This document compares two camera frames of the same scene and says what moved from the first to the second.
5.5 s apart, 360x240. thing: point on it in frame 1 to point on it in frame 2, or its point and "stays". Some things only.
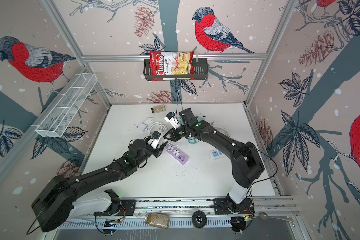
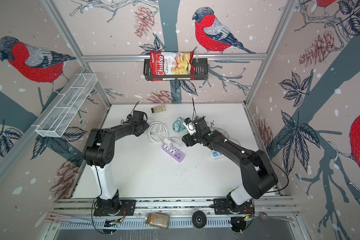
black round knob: x=199 y=219 stays
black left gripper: x=159 y=151 to x=146 y=125
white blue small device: x=216 y=154 stays
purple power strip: x=176 y=154 stays
